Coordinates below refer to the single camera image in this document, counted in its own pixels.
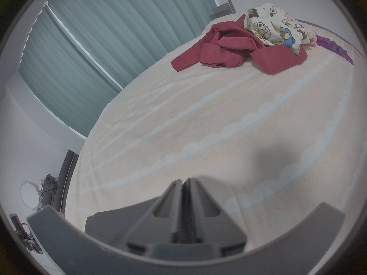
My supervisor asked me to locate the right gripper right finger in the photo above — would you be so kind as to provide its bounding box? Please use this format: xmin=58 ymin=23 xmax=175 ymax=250
xmin=183 ymin=177 xmax=248 ymax=253

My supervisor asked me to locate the blue-green curtain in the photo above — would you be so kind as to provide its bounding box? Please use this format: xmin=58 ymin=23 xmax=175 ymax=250
xmin=47 ymin=0 xmax=222 ymax=89
xmin=18 ymin=7 xmax=124 ymax=139

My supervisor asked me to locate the purple garment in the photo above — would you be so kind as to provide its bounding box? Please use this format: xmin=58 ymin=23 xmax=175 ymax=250
xmin=315 ymin=35 xmax=354 ymax=66

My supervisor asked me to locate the bed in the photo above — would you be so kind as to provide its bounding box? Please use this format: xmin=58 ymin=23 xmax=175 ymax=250
xmin=64 ymin=0 xmax=365 ymax=253

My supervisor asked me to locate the grey bedside table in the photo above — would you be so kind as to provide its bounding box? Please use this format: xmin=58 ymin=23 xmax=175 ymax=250
xmin=213 ymin=2 xmax=230 ymax=19

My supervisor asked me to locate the white printed garment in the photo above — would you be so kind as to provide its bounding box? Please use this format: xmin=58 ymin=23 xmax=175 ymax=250
xmin=244 ymin=3 xmax=316 ymax=55

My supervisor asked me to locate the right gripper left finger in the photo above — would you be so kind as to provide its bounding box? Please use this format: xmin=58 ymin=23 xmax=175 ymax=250
xmin=126 ymin=179 xmax=184 ymax=254

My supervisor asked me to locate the pink garment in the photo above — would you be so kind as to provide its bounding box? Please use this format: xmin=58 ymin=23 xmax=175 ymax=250
xmin=287 ymin=15 xmax=318 ymax=46

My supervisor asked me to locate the dark red garment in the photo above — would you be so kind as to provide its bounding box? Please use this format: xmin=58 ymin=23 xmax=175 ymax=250
xmin=171 ymin=14 xmax=308 ymax=75

